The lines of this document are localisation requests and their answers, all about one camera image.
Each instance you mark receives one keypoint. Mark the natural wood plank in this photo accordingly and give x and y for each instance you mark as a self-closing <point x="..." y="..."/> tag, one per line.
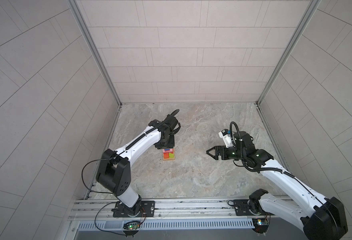
<point x="168" y="159"/>

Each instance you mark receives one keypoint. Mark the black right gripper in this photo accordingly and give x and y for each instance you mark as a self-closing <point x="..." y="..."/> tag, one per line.
<point x="217" y="148"/>

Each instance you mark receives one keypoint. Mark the pink wood block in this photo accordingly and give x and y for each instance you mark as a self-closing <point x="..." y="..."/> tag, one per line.
<point x="172" y="151"/>

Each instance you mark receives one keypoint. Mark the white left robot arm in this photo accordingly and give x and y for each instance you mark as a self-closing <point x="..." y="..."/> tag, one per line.
<point x="114" y="172"/>

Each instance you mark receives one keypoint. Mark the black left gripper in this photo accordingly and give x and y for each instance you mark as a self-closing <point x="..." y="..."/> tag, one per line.
<point x="171" y="144"/>

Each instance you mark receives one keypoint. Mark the aluminium corner post left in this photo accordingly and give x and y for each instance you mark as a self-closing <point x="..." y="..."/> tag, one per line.
<point x="93" y="49"/>

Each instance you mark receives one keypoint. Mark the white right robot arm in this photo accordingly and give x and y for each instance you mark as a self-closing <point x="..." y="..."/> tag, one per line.
<point x="319" y="217"/>

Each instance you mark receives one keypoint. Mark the right circuit board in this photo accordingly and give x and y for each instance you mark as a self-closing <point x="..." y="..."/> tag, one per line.
<point x="260" y="222"/>

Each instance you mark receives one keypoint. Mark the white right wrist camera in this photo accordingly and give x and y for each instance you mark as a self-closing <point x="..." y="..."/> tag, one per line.
<point x="226" y="137"/>

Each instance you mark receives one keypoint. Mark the left circuit board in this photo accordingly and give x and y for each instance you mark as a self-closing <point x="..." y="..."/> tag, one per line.
<point x="132" y="226"/>

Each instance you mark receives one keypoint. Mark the aluminium corner post right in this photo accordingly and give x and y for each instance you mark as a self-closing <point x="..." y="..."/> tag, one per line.
<point x="307" y="16"/>

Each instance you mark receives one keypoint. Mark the aluminium corner post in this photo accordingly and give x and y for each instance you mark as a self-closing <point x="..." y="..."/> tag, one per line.
<point x="307" y="16"/>
<point x="93" y="49"/>

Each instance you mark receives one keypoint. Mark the circuit board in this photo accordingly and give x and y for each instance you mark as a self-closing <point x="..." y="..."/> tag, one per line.
<point x="132" y="226"/>
<point x="260" y="222"/>

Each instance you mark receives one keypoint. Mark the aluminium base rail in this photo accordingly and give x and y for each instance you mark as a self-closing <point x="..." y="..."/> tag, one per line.
<point x="165" y="214"/>

